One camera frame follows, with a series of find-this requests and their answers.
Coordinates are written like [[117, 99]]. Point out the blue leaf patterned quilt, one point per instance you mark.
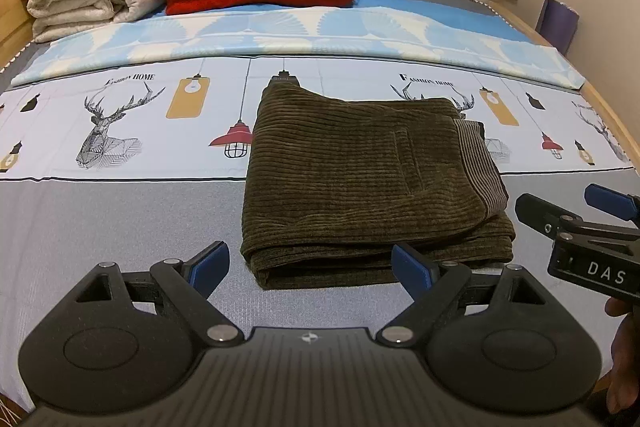
[[300, 32]]

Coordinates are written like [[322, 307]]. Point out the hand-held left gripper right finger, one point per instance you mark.
[[410, 267]]

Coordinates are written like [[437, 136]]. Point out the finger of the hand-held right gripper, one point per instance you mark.
[[610, 199], [542, 212]]

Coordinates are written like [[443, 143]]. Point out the deer printed bed sheet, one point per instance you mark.
[[125, 217]]

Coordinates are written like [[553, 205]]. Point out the purple bag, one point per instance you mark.
[[557, 24]]

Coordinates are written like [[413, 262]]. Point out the person's right hand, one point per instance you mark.
[[627, 357]]

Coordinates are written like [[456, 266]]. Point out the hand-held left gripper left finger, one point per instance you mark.
[[210, 264]]

